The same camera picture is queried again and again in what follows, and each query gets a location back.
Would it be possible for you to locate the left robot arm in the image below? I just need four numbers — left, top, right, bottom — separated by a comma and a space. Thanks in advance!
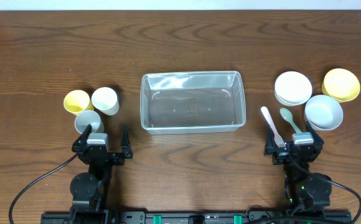
70, 124, 133, 211

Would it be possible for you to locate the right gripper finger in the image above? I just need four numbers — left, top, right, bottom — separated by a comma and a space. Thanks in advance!
265, 126, 276, 155
306, 121, 324, 146

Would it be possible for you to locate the grey bowl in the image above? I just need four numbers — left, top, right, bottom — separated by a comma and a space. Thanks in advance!
304, 95, 344, 131

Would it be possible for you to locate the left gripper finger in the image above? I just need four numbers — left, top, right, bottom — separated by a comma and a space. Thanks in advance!
121, 125, 133, 153
73, 124, 92, 146

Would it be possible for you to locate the grey cup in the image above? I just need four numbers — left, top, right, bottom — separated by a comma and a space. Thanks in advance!
74, 110, 105, 134

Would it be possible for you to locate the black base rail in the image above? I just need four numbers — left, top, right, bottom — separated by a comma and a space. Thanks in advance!
40, 209, 352, 224

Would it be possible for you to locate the white cup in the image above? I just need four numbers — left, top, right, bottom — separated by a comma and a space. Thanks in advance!
91, 87, 120, 116

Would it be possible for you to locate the white bowl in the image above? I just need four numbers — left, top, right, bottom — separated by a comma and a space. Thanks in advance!
274, 71, 312, 106

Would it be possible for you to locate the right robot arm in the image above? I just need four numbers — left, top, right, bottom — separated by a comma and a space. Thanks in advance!
265, 124, 332, 215

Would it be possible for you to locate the yellow cup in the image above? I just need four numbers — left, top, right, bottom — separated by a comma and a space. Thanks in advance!
63, 90, 94, 116

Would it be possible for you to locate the yellow bowl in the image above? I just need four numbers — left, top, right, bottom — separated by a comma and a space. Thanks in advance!
321, 68, 360, 103

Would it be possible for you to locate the clear plastic container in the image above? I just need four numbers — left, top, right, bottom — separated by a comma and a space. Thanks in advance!
140, 71, 246, 134

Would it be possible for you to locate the pale green spoon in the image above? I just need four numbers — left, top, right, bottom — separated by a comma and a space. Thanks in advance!
279, 108, 302, 134

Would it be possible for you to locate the white plastic fork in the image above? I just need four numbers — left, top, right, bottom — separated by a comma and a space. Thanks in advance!
261, 106, 286, 148

